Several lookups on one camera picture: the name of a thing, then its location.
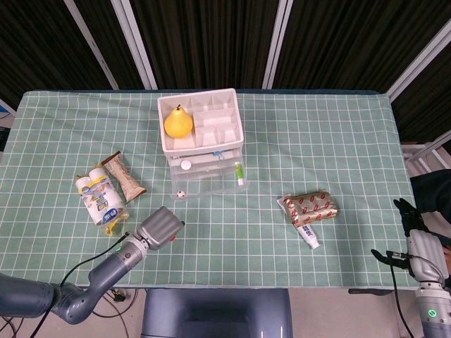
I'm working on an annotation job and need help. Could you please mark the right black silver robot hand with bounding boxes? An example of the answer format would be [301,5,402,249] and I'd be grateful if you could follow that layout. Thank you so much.
[371,197,449,283]

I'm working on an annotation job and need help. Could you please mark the pack of white bottles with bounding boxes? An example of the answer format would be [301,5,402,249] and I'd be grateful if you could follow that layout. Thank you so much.
[75,165,130,237]

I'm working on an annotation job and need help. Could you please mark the white drawer organizer frame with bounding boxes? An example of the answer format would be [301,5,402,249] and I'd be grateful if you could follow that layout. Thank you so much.
[156,87,246,166]

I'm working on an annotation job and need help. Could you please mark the gold red-printed package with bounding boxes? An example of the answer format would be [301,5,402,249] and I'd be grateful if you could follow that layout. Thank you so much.
[281,189,340,225]

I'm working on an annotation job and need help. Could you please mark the yellow pear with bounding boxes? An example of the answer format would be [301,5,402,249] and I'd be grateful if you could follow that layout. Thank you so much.
[163,104,194,139]

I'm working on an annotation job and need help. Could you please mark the green checked tablecloth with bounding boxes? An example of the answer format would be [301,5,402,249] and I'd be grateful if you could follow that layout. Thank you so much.
[0,89,422,292]

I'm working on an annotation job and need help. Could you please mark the white toothpaste tube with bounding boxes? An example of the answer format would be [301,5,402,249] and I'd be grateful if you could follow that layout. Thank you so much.
[277,196,322,251]

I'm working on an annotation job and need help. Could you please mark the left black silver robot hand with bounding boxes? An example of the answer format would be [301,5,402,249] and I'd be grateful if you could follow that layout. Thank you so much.
[135,206,187,251]

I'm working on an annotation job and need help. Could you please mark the clear plastic drawer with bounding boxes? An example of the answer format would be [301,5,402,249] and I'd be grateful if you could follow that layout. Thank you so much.
[168,149,250,201]

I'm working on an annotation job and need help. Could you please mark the black left hand cable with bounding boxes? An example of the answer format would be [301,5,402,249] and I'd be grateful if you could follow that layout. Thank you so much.
[26,231,130,338]

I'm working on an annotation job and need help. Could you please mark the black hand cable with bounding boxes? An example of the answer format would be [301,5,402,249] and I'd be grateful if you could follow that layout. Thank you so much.
[385,250,442,338]
[26,231,130,338]

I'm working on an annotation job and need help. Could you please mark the black right hand cable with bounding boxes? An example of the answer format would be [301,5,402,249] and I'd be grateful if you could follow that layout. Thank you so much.
[385,250,442,338]

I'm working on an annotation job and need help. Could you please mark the white frame post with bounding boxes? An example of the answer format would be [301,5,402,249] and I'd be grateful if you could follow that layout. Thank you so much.
[111,0,158,91]
[63,0,119,89]
[262,0,293,89]
[385,17,451,103]

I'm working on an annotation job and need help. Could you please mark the white metal rack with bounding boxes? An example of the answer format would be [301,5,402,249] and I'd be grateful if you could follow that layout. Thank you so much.
[400,129,451,174]

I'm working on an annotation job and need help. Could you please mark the person in dark clothing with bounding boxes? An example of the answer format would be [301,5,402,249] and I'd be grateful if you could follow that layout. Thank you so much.
[410,168,451,247]

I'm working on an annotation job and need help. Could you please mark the black floor cable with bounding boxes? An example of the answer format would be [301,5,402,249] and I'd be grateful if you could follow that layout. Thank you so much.
[0,315,27,338]

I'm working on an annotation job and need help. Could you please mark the blue grey robot torso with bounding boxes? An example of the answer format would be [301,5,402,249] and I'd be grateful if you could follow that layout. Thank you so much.
[140,287,293,338]

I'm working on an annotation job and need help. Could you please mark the brown snack wrapper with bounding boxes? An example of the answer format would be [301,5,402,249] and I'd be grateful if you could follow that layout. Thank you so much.
[101,151,147,204]

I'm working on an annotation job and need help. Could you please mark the black pleated curtain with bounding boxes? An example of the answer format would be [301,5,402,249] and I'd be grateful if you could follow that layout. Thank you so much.
[0,0,451,142]

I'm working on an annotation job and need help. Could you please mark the blue white box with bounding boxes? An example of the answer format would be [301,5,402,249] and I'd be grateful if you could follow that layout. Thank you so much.
[0,98,17,123]

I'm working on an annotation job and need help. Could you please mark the grey floor cable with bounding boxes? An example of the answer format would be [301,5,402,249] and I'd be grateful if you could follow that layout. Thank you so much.
[89,288,140,338]

